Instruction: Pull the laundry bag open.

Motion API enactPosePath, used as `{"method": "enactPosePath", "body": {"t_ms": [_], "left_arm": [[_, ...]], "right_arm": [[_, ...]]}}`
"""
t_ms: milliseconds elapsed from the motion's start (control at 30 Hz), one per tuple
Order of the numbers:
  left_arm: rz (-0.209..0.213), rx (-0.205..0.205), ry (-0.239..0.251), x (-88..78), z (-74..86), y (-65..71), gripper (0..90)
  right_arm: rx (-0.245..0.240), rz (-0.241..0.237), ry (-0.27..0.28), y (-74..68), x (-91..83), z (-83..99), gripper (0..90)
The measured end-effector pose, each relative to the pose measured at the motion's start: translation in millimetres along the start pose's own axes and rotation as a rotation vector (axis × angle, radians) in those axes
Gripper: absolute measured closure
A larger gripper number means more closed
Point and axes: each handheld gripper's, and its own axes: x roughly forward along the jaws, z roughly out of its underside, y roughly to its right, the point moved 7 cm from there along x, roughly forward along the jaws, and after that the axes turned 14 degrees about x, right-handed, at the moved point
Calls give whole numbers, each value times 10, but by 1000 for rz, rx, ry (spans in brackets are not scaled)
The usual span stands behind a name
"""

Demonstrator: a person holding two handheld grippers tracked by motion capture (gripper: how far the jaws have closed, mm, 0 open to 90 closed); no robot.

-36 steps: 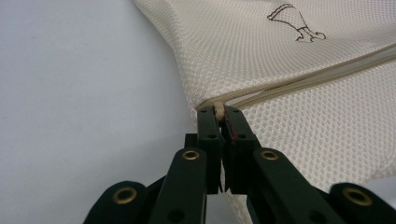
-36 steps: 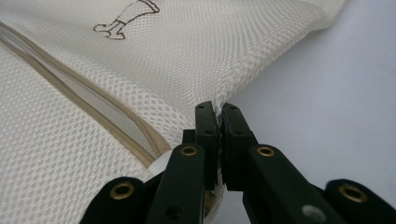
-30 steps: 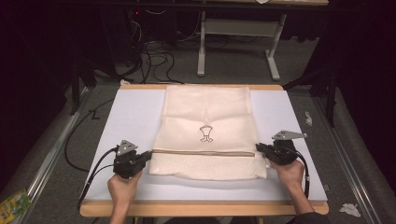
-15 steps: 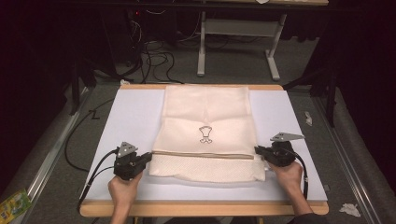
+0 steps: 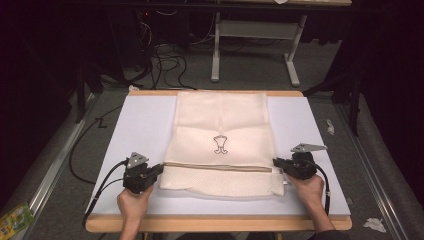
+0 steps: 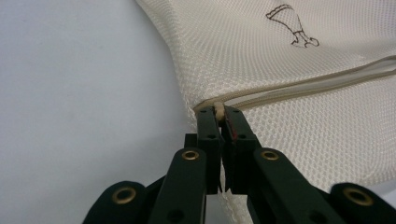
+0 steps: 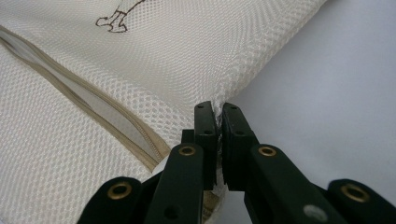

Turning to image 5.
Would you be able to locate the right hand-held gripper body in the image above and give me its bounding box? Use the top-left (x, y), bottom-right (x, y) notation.
top-left (282, 142), bottom-right (329, 181)

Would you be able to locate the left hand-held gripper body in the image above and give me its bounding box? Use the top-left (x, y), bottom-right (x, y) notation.
top-left (122, 151), bottom-right (156, 195)

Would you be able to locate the cream mesh laundry bag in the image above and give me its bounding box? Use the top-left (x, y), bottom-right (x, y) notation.
top-left (158, 90), bottom-right (289, 198)

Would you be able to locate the person's left hand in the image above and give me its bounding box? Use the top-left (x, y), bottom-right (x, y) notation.
top-left (116, 184), bottom-right (155, 224)

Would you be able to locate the person's right hand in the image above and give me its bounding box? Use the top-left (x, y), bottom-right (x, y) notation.
top-left (286, 172), bottom-right (326, 212)

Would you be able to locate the white board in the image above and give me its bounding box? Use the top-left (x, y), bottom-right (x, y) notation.
top-left (85, 94), bottom-right (351, 217)

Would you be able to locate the wooden table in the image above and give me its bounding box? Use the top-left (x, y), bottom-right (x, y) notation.
top-left (84, 89), bottom-right (354, 234)

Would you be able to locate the black metal stand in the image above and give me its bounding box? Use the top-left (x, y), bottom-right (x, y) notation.
top-left (301, 64), bottom-right (362, 138)
top-left (73, 56), bottom-right (105, 125)

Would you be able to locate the crumpled white paper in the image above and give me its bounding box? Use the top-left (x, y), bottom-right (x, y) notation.
top-left (362, 217), bottom-right (388, 234)

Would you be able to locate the green printed packet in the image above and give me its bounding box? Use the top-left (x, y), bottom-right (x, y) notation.
top-left (0, 201), bottom-right (36, 237)

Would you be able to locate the right hand-held gripper cable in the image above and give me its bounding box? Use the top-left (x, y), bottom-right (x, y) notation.
top-left (305, 158), bottom-right (331, 216)

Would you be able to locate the hand-held gripper cable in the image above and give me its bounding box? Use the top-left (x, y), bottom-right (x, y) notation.
top-left (82, 159), bottom-right (130, 228)
top-left (305, 158), bottom-right (331, 216)

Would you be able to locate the left hand-held gripper cable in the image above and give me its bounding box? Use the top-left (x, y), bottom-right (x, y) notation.
top-left (82, 159), bottom-right (130, 228)

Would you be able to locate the long black floor cable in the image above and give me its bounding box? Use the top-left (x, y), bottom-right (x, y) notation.
top-left (68, 105), bottom-right (124, 185)

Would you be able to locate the metal floor rail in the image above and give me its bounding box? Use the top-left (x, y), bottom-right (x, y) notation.
top-left (333, 102), bottom-right (410, 240)
top-left (13, 92), bottom-right (98, 240)

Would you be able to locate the tangle of black cables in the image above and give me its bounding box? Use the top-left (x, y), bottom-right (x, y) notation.
top-left (133, 41), bottom-right (198, 91)

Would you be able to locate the white desk frame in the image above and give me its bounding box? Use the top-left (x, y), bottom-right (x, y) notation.
top-left (210, 11), bottom-right (308, 88)

